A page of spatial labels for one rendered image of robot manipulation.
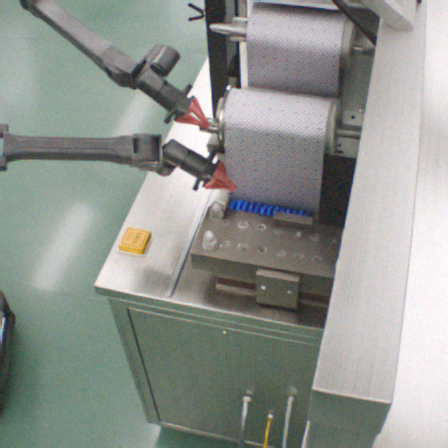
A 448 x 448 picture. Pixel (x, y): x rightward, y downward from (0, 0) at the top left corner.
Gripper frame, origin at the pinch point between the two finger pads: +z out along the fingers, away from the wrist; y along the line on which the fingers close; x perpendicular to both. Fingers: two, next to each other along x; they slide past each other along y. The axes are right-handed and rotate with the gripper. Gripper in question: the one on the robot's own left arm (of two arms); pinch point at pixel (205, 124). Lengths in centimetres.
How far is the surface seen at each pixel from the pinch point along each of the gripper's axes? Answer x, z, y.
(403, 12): 63, 3, 18
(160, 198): -34.7, 7.7, -2.5
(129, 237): -34.4, 4.2, 15.4
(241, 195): -6.8, 18.4, 5.6
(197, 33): -145, 17, -232
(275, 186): 2.5, 21.9, 5.6
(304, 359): -16, 55, 31
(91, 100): -170, -14, -152
